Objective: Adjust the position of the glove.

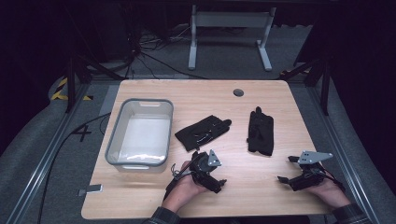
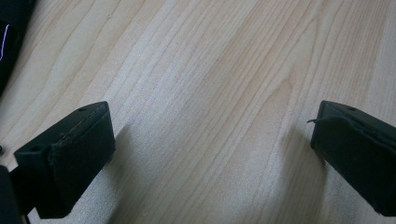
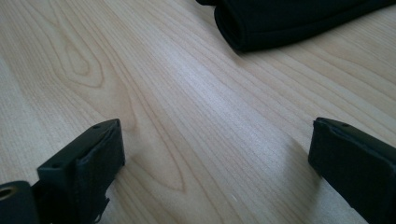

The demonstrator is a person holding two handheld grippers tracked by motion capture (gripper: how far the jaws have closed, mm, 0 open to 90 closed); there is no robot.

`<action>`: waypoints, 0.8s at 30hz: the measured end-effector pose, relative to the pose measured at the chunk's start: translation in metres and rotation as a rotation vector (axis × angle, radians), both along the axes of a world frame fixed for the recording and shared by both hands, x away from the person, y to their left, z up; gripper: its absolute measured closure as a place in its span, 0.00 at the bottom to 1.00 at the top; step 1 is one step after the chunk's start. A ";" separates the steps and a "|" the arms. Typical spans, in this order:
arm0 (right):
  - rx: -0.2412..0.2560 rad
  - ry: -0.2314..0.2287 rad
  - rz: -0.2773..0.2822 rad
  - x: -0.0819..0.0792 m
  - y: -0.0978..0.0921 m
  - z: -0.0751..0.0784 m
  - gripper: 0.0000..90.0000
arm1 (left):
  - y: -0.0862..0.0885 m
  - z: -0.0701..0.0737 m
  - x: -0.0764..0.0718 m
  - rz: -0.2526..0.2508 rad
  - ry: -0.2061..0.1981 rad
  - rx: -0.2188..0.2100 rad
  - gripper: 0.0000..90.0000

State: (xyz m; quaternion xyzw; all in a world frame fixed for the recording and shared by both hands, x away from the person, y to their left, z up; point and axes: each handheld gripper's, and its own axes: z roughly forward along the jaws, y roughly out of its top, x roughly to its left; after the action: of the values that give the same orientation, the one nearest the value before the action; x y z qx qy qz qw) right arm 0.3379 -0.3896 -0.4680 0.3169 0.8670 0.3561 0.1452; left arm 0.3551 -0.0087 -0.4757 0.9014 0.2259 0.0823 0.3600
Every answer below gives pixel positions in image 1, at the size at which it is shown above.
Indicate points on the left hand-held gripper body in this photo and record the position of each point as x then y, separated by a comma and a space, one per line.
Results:
204, 174

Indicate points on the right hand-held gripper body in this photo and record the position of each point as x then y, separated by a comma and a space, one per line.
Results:
308, 180

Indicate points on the black glove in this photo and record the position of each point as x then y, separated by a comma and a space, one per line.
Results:
261, 133
202, 132

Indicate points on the person's right hand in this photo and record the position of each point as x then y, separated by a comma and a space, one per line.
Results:
331, 193

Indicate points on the person's left hand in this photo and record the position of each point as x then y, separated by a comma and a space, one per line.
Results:
182, 193

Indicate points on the black metal stand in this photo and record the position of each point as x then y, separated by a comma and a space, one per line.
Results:
325, 87
71, 84

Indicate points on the yellow black hazard tape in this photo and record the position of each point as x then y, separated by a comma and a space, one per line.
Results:
62, 90

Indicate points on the aluminium rail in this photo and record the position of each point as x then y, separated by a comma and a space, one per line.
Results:
342, 155
43, 161

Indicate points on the small grey metal bracket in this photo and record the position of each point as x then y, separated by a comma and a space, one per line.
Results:
91, 188

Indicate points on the white metal desk frame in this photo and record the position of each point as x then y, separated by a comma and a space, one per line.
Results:
232, 19

